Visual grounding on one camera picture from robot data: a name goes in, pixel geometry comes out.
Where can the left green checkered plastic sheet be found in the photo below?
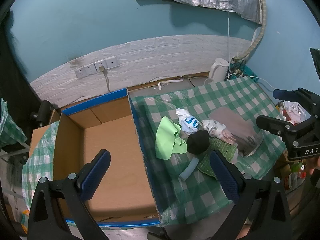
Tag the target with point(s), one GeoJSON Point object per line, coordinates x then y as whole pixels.
{"type": "Point", "coordinates": [40, 161]}

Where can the green checkered tablecloth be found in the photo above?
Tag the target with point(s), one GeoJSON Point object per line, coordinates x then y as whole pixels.
{"type": "Point", "coordinates": [185, 202]}

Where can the blue-edged cardboard box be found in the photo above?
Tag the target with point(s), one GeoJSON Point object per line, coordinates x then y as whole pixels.
{"type": "Point", "coordinates": [124, 197]}

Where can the white blue plastic bag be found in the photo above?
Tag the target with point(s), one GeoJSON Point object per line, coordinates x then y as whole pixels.
{"type": "Point", "coordinates": [189, 124]}

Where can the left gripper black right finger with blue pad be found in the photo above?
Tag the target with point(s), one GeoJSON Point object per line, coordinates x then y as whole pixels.
{"type": "Point", "coordinates": [272, 220]}

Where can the white wall socket strip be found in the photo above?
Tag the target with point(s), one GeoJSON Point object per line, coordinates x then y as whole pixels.
{"type": "Point", "coordinates": [97, 67]}

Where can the grey cloth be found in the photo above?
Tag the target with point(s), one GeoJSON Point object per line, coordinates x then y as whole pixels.
{"type": "Point", "coordinates": [244, 131]}

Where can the black soft ball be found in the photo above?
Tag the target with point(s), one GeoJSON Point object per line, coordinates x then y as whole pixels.
{"type": "Point", "coordinates": [198, 142]}

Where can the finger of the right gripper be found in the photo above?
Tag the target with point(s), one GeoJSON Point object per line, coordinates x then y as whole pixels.
{"type": "Point", "coordinates": [307, 99]}
{"type": "Point", "coordinates": [275, 126]}

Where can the far left checkered cloth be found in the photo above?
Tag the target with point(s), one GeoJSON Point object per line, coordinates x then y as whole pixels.
{"type": "Point", "coordinates": [11, 133]}

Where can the white power strip on floor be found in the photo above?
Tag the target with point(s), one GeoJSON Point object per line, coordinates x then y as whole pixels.
{"type": "Point", "coordinates": [160, 83]}

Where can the striped insulated pipe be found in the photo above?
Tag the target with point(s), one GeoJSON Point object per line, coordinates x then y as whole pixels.
{"type": "Point", "coordinates": [257, 36]}

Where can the white electric kettle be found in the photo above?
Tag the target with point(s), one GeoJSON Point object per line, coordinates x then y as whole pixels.
{"type": "Point", "coordinates": [218, 70]}

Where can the light green cloth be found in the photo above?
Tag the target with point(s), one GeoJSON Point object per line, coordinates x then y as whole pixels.
{"type": "Point", "coordinates": [168, 140]}

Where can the light blue foam cylinder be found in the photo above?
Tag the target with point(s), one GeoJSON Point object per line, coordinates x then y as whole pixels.
{"type": "Point", "coordinates": [189, 169]}

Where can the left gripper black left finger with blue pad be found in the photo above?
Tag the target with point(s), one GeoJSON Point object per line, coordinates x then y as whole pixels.
{"type": "Point", "coordinates": [46, 219]}

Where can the patterned white pink bag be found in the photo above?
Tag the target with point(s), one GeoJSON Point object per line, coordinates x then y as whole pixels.
{"type": "Point", "coordinates": [218, 130]}

